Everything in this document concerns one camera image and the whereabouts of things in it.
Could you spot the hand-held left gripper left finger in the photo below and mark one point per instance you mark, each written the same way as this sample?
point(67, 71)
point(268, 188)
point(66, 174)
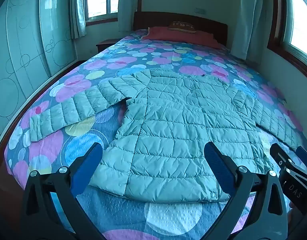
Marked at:
point(92, 156)

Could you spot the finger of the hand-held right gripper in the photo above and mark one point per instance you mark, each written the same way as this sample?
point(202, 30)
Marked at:
point(279, 153)
point(305, 156)

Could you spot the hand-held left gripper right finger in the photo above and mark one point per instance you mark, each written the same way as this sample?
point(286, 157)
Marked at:
point(214, 158)

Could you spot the light green quilted puffer jacket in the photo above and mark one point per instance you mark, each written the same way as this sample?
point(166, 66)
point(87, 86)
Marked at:
point(168, 120)

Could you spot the dark wooden nightstand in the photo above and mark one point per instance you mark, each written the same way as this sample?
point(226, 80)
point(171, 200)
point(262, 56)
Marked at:
point(106, 45)

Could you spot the circle-patterned bedspread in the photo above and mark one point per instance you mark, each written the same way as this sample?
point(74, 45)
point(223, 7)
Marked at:
point(153, 55)

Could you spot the red pillow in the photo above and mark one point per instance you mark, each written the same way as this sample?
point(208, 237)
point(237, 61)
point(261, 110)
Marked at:
point(183, 38)

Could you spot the glossy circle-patterned wardrobe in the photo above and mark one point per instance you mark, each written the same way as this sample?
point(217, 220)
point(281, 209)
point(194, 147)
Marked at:
point(26, 50)

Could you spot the small brown pillow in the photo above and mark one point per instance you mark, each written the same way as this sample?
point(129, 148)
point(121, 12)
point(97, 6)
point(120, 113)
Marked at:
point(182, 27)

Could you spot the wood-framed window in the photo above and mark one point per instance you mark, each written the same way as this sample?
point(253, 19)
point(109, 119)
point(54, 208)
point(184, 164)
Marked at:
point(102, 0)
point(297, 17)

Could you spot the pale curtain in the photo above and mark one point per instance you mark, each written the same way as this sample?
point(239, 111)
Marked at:
point(251, 17)
point(78, 10)
point(129, 2)

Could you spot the dark wooden headboard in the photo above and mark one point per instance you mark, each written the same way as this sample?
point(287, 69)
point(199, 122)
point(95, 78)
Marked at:
point(148, 20)

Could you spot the white wall socket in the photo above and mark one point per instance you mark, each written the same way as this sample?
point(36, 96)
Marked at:
point(200, 10)

